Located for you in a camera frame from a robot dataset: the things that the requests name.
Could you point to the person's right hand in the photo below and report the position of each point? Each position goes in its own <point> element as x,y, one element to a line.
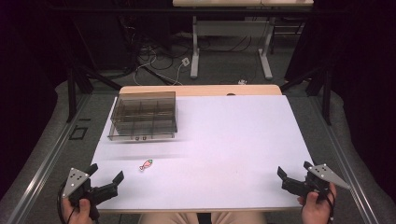
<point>317,210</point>

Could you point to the white metal desk frame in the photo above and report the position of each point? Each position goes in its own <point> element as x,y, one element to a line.
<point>195,46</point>

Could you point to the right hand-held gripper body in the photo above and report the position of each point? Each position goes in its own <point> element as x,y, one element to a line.
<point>311,185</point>

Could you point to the aluminium rail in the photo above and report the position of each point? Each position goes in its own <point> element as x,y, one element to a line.
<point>46,161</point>
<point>345,161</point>

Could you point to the small white floor plug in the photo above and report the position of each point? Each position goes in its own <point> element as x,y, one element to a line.
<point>242,82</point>

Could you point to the white table sheet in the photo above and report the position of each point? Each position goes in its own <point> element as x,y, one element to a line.
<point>224,146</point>

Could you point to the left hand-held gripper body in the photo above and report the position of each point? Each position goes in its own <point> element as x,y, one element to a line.
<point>93,193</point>

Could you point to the person's left hand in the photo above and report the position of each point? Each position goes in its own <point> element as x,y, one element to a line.
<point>77,214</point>

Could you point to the person's legs in beige pants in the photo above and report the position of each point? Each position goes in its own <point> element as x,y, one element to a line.
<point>168,218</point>

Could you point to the white power adapter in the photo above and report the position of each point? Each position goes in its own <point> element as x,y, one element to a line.
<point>185,61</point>

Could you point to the black metal stand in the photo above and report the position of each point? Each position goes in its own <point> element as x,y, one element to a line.
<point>71,93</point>
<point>326,96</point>

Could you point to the small pink fish-shaped eraser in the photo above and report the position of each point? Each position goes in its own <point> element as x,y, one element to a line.
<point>145,165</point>

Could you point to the transparent brown compartment box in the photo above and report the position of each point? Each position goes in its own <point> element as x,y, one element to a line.
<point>143,116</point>

